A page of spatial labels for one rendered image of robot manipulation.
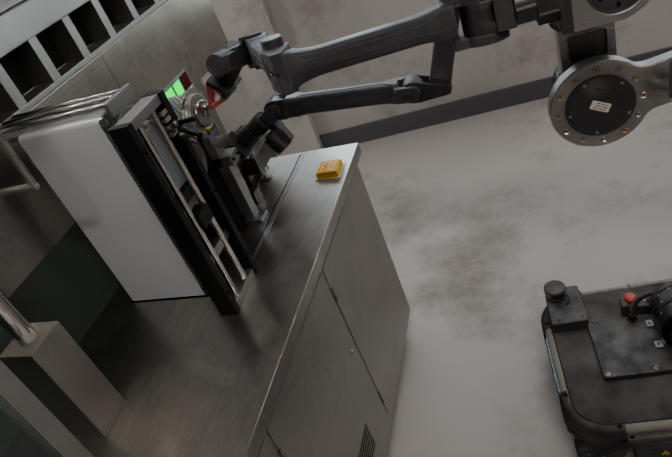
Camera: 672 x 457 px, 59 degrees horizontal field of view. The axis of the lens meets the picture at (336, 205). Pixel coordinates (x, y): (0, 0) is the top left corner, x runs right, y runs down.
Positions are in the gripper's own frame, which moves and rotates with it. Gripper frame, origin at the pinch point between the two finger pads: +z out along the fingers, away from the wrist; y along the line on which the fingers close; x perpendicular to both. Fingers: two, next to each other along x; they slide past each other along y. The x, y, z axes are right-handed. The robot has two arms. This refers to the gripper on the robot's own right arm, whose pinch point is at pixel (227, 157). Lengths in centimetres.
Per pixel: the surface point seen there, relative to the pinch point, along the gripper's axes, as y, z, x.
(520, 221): 87, -8, -128
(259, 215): -10.0, 1.2, -17.5
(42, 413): -103, -33, 7
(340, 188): -0.1, -18.5, -30.2
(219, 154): -11.3, -8.6, 3.6
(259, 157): 6.9, -2.4, -7.9
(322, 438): -61, 0, -58
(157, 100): -36, -31, 24
